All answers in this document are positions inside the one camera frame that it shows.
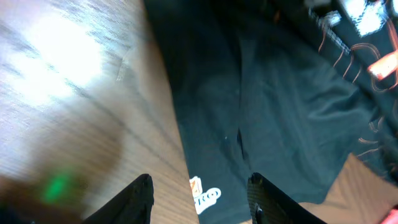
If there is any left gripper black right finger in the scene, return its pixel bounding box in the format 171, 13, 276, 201
247, 172, 325, 224

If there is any black printed jersey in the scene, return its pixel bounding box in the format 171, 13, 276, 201
144, 0, 397, 223

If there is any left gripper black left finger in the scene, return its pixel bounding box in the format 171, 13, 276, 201
83, 174, 154, 224

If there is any red orange shirt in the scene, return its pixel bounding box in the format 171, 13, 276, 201
380, 205, 398, 224

